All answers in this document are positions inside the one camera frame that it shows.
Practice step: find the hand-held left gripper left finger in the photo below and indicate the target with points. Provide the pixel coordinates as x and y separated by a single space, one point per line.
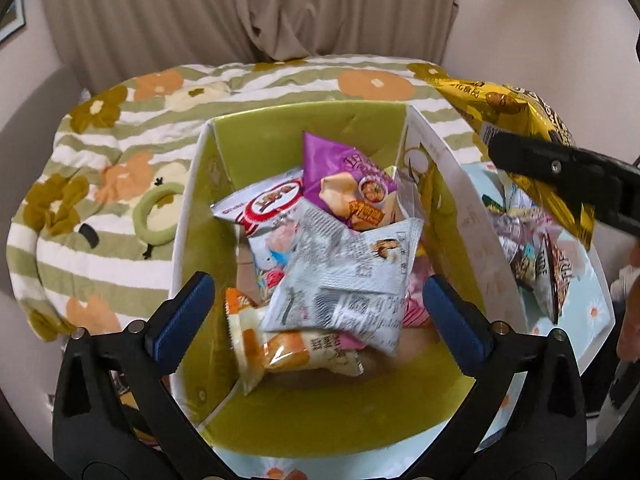
185 315

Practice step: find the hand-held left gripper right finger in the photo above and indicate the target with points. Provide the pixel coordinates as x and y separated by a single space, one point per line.
452 325

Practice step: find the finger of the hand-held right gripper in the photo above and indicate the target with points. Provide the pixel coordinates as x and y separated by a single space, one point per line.
550 162
620 212

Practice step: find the pink striped snack packet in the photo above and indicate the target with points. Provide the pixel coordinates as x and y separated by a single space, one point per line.
415 310

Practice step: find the gold snack packet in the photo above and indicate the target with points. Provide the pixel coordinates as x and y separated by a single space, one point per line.
525 105

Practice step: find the orange and white snack packet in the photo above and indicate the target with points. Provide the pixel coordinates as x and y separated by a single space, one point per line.
295 352

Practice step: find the white newsprint snack packet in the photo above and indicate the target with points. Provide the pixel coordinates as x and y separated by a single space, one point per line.
345 280

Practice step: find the clear plastic snack packet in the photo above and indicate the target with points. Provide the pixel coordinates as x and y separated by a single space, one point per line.
407 195

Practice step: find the red white blue snack packet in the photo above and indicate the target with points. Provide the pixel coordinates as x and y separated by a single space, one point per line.
270 205

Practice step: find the green cardboard box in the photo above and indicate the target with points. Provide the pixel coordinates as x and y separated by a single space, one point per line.
325 410

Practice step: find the purple snack packet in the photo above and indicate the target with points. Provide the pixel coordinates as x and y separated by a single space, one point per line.
330 170

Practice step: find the blue daisy tablecloth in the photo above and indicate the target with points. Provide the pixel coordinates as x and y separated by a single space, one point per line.
590 285

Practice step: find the red brown snack packet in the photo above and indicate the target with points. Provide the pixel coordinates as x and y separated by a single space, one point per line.
522 266

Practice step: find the dark brown snack packet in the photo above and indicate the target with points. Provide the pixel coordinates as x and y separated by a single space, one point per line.
547 270

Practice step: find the green striped floral blanket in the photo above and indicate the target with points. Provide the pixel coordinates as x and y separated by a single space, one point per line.
125 125

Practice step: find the grey headboard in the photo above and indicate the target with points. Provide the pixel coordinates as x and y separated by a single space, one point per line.
40 105

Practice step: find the beige curtain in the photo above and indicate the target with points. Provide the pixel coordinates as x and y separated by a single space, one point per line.
200 10

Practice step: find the framed houses picture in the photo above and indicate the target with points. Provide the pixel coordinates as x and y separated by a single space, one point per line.
14 17

